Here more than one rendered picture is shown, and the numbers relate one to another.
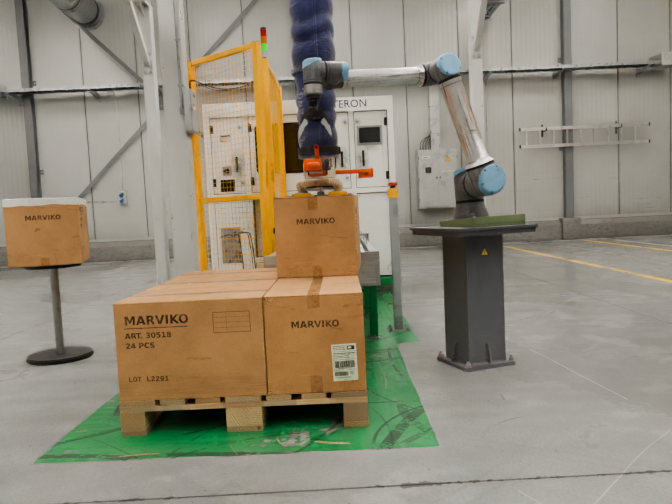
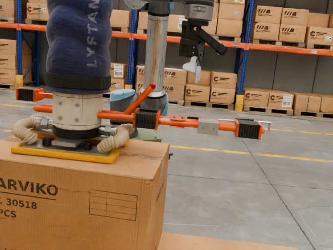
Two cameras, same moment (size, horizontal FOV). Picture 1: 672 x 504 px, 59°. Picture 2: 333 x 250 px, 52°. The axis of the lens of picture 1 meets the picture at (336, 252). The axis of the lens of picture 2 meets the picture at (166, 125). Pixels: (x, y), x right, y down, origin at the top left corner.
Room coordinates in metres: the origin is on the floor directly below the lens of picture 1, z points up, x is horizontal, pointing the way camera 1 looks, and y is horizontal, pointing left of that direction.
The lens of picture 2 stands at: (2.87, 1.24, 1.32)
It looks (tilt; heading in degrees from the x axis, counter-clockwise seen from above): 13 degrees down; 272
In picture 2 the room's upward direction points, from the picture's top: 5 degrees clockwise
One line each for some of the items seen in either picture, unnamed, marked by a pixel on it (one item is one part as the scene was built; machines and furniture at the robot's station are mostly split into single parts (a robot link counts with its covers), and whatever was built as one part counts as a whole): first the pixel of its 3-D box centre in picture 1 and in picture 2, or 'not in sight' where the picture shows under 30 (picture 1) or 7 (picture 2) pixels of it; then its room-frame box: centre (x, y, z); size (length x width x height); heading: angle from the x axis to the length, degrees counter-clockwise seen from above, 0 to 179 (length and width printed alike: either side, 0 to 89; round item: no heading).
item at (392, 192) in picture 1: (395, 259); not in sight; (4.16, -0.42, 0.50); 0.07 x 0.07 x 1.00; 89
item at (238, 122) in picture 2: (312, 165); (247, 129); (2.64, 0.08, 1.07); 0.08 x 0.07 x 0.05; 179
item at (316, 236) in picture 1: (321, 234); (79, 199); (3.22, 0.08, 0.74); 0.60 x 0.40 x 0.40; 176
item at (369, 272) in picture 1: (322, 275); not in sight; (3.59, 0.09, 0.48); 0.70 x 0.03 x 0.15; 89
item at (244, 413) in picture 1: (263, 372); not in sight; (2.93, 0.39, 0.07); 1.20 x 1.00 x 0.14; 179
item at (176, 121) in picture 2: (341, 169); (137, 110); (3.04, -0.05, 1.08); 0.93 x 0.30 x 0.04; 179
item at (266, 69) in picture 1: (278, 191); not in sight; (5.37, 0.49, 1.05); 1.17 x 0.10 x 2.10; 179
